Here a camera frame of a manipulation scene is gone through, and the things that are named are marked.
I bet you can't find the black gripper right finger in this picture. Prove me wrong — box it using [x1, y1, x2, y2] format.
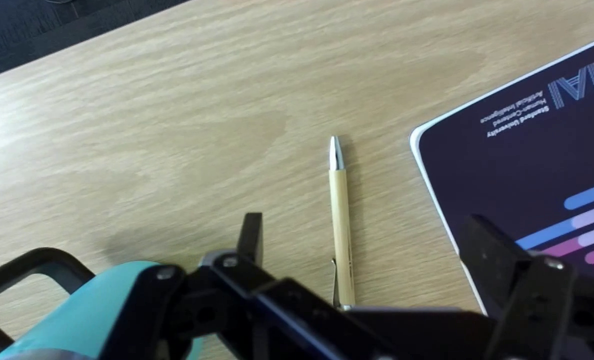
[458, 212, 532, 317]

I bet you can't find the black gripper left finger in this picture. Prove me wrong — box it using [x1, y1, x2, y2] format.
[235, 210, 266, 269]

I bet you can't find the beige pencil with silver tip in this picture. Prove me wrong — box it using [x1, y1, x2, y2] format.
[327, 135, 358, 313]

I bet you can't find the dark notebook with coloured stripes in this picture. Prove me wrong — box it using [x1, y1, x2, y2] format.
[408, 31, 594, 317]

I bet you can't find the teal thermocup with black handle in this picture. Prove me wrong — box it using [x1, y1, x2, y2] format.
[0, 247, 163, 360]

